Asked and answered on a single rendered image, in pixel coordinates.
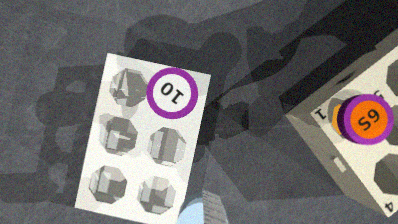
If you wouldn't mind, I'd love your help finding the white tube rack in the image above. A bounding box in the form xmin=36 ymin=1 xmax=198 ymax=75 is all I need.
xmin=75 ymin=53 xmax=211 ymax=224

